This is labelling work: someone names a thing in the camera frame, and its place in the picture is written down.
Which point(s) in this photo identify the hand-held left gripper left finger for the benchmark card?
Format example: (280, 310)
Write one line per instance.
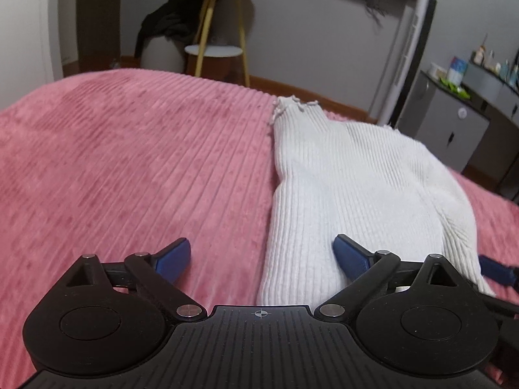
(174, 255)

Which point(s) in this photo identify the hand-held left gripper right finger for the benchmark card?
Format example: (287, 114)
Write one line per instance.
(350, 253)

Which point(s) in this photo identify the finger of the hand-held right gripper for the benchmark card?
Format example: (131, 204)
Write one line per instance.
(509, 310)
(494, 270)

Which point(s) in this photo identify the white ribbed knit sweater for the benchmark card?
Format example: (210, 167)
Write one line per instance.
(344, 178)

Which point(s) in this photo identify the pink ribbed blanket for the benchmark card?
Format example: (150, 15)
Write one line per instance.
(121, 162)

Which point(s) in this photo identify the grey drawer cabinet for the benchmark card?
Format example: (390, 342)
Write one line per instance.
(446, 129)

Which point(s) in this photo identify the green packet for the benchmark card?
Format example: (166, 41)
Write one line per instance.
(456, 89)

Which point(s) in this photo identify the grey dressing table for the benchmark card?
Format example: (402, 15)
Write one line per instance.
(486, 85)

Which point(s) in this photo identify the pale blue cosmetic bottle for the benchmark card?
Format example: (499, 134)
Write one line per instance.
(515, 73)

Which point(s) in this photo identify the white round basket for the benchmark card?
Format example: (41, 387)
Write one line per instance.
(162, 56)

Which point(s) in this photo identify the white tower fan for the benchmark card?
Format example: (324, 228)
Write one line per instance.
(401, 60)

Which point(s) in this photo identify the white tissue box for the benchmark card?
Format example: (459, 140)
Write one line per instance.
(437, 70)

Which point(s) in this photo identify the pink cosmetic bottle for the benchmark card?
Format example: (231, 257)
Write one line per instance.
(480, 54)

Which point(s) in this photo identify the black garment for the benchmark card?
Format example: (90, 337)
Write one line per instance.
(166, 20)

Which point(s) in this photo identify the dark wooden door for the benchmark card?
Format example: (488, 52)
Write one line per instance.
(97, 16)

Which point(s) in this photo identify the white wardrobe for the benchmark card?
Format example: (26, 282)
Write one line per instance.
(48, 28)

